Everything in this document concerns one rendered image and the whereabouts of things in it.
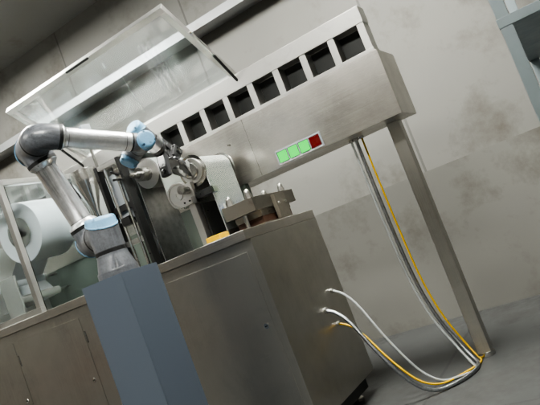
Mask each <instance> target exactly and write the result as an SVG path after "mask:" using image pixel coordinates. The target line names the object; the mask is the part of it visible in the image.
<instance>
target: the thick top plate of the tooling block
mask: <svg viewBox="0 0 540 405"><path fill-rule="evenodd" d="M280 192H284V196H285V198H286V200H287V203H291V202H293V201H296V199H295V197H294V194H293V191H292V189H289V190H282V191H277V192H273V193H269V194H262V195H257V196H254V197H250V198H247V199H245V200H243V201H241V202H238V203H236V204H234V205H232V206H229V207H227V208H225V209H222V211H223V214H224V217H225V219H226V221H227V223H228V222H231V221H235V220H236V219H239V218H242V217H243V216H244V215H249V214H251V213H253V212H255V211H258V210H260V209H264V208H267V207H273V206H274V205H273V203H272V200H271V197H270V195H271V194H276V193H280Z"/></svg>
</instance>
